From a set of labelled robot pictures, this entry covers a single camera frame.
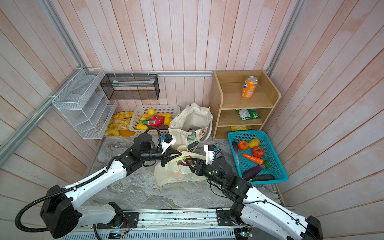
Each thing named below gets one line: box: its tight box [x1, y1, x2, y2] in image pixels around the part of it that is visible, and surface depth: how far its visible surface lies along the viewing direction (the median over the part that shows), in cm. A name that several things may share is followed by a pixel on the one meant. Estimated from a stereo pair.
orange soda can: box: [241, 75, 258, 99], surface depth 81 cm
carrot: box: [241, 153, 264, 165], surface depth 94 cm
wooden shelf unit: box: [211, 70, 281, 141], surface depth 90 cm
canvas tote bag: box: [168, 102, 213, 152], surface depth 93 cm
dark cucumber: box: [252, 174, 276, 181], surface depth 85 cm
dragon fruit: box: [140, 115, 165, 128], surface depth 108 cm
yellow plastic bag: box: [154, 151, 207, 186], surface depth 74 cm
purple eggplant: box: [242, 165, 265, 182], surface depth 91 cm
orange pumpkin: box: [238, 140, 249, 151], surface depth 100 cm
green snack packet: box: [236, 108, 262, 121], surface depth 96 cm
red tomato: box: [253, 146, 265, 158], surface depth 95 cm
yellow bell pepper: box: [248, 138, 261, 149], surface depth 100 cm
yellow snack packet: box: [230, 125, 249, 132], surface depth 109 cm
